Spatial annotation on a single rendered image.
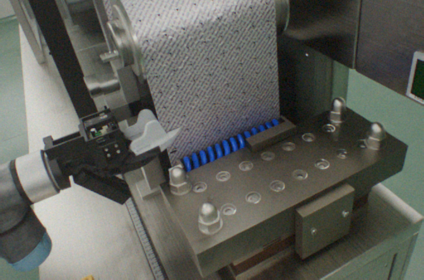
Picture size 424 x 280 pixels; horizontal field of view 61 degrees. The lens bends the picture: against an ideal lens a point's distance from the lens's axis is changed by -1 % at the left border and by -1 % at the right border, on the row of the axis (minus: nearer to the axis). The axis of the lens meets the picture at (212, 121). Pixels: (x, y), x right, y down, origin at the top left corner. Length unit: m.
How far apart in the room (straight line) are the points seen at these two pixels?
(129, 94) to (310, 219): 0.36
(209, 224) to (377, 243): 0.31
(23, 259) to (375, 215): 0.61
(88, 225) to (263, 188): 0.39
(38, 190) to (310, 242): 0.43
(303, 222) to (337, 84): 0.52
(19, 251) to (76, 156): 0.18
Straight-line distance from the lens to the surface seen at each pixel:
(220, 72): 0.62
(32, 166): 0.59
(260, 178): 0.61
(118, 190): 0.65
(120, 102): 0.67
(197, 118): 0.64
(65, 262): 0.77
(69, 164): 0.61
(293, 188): 0.60
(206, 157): 0.66
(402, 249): 0.80
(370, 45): 0.62
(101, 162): 0.58
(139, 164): 0.59
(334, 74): 0.99
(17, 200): 0.60
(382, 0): 0.59
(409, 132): 2.45
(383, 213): 0.75
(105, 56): 0.58
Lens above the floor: 1.47
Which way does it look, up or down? 36 degrees down
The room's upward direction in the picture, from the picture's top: 10 degrees counter-clockwise
